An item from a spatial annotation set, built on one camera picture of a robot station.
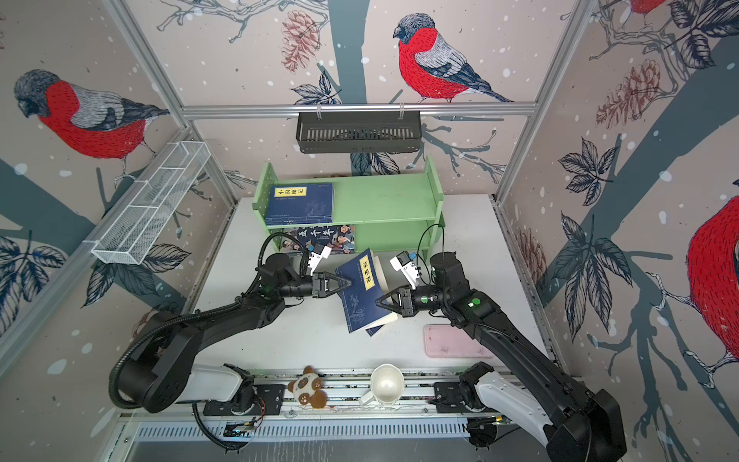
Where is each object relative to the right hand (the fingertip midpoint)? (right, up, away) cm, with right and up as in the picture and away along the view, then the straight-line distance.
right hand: (376, 307), depth 68 cm
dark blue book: (-20, +26, +11) cm, 35 cm away
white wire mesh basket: (-63, +16, +2) cm, 65 cm away
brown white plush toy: (-18, -22, +5) cm, 29 cm away
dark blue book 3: (-1, -12, +17) cm, 21 cm away
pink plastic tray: (+21, -14, +13) cm, 29 cm away
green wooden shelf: (+4, +23, +10) cm, 26 cm away
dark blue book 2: (-4, +1, +4) cm, 6 cm away
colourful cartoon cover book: (-11, +15, +22) cm, 29 cm away
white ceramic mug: (+3, -23, +7) cm, 24 cm away
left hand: (-8, +3, +5) cm, 10 cm away
